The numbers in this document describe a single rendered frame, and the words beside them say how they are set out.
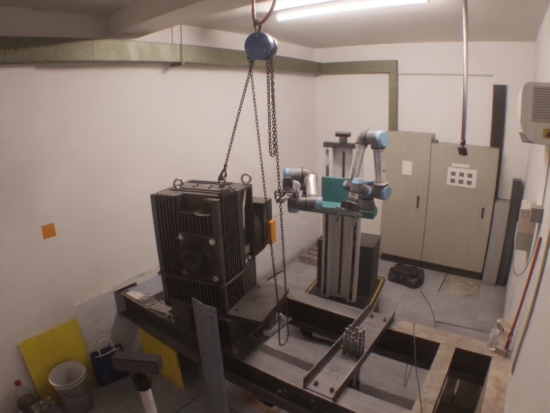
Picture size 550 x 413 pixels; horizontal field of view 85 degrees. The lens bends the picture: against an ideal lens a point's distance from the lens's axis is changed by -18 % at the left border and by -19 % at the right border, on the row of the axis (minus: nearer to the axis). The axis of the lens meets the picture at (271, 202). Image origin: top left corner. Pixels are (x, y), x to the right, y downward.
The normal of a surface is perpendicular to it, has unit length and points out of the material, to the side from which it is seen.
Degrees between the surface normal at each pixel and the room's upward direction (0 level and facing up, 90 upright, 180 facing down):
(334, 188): 90
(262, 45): 92
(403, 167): 90
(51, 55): 90
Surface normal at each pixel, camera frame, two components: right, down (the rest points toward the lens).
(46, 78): 0.80, 0.14
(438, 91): -0.59, 0.23
